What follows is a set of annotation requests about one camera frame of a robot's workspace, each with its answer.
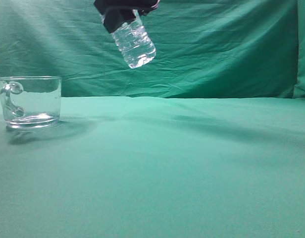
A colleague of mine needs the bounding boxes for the clear glass mug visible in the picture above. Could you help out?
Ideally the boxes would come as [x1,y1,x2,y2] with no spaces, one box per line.
[0,76,61,129]

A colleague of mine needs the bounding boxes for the green table cloth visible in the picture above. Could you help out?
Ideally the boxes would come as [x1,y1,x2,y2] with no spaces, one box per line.
[0,97,305,238]

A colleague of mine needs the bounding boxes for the clear plastic water bottle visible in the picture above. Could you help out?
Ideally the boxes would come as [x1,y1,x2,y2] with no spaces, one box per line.
[109,10,156,68]

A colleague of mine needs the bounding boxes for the green backdrop cloth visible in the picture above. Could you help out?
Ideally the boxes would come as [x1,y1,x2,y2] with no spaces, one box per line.
[0,0,305,98]

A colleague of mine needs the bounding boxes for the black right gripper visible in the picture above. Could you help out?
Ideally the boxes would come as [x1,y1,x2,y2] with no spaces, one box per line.
[94,0,160,33]

